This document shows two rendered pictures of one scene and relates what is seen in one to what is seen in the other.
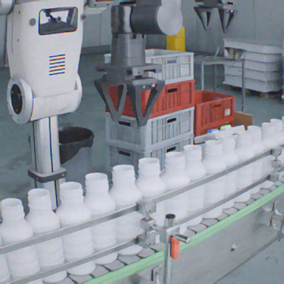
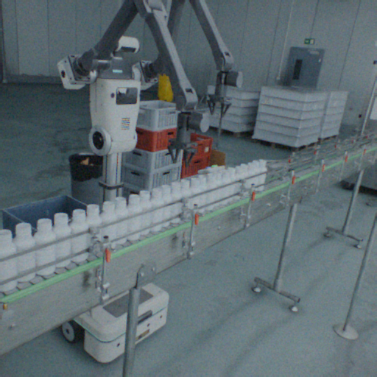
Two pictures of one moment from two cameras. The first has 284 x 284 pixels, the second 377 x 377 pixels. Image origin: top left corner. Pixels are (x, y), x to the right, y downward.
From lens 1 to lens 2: 0.80 m
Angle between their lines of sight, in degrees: 10
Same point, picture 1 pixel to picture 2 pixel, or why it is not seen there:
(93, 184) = (165, 189)
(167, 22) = (203, 126)
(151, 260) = (184, 226)
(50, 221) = (149, 205)
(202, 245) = (205, 222)
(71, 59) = (132, 121)
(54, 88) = (123, 137)
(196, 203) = (202, 202)
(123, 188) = (175, 191)
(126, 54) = (183, 137)
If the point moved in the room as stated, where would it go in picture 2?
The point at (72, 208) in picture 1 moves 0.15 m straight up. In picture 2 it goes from (157, 199) to (160, 161)
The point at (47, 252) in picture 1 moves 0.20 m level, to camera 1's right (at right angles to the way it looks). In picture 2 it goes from (145, 219) to (197, 221)
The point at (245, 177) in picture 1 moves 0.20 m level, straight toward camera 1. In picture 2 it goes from (224, 192) to (224, 207)
